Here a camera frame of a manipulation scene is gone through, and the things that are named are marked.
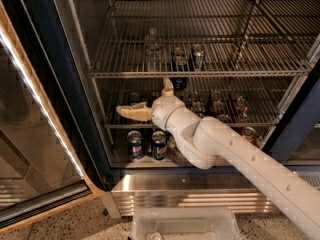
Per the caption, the open glass fridge door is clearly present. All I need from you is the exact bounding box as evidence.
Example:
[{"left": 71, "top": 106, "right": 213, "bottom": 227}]
[{"left": 0, "top": 0, "right": 102, "bottom": 234}]

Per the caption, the wire fridge shelf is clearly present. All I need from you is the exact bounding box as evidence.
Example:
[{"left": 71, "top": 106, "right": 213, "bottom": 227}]
[
  {"left": 90, "top": 0, "right": 320, "bottom": 79},
  {"left": 101, "top": 77, "right": 291, "bottom": 129}
]

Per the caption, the dark blue soda can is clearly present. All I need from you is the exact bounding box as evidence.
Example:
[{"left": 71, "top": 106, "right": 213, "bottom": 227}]
[{"left": 171, "top": 47, "right": 187, "bottom": 90}]

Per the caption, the upper wire fridge shelf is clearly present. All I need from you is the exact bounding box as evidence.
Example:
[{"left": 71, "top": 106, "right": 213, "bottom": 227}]
[{"left": 90, "top": 0, "right": 320, "bottom": 79}]

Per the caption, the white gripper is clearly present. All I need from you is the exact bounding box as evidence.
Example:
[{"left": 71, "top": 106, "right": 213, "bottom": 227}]
[{"left": 116, "top": 77, "right": 184, "bottom": 131}]

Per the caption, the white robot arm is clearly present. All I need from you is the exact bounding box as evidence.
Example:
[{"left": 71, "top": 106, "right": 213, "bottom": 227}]
[{"left": 116, "top": 78, "right": 320, "bottom": 240}]

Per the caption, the blue pepsi can front left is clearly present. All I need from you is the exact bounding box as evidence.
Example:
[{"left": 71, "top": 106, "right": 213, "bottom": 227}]
[{"left": 127, "top": 130, "right": 144, "bottom": 160}]

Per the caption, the clear plastic bin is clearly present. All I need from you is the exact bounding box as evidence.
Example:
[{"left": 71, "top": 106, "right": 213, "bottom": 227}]
[{"left": 132, "top": 208, "right": 240, "bottom": 240}]

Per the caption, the clear plastic water bottle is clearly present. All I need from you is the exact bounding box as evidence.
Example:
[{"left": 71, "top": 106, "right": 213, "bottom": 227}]
[{"left": 144, "top": 27, "right": 162, "bottom": 72}]

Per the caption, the middle wire fridge shelf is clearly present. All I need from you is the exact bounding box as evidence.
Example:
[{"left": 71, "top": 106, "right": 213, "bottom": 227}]
[{"left": 101, "top": 77, "right": 291, "bottom": 129}]

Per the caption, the blue pepsi can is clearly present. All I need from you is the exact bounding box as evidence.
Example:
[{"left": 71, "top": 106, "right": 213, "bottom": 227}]
[
  {"left": 151, "top": 131, "right": 168, "bottom": 160},
  {"left": 127, "top": 130, "right": 144, "bottom": 160}
]

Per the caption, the orange soda can right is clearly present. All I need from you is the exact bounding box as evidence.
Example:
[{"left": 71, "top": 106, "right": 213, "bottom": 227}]
[{"left": 239, "top": 127, "right": 257, "bottom": 144}]

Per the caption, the stainless steel fridge base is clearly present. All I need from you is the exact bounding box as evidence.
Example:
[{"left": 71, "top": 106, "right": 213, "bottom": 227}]
[{"left": 111, "top": 172, "right": 279, "bottom": 216}]

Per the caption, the dark blue fridge mullion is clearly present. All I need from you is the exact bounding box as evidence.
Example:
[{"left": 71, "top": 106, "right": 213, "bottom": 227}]
[{"left": 262, "top": 59, "right": 320, "bottom": 163}]

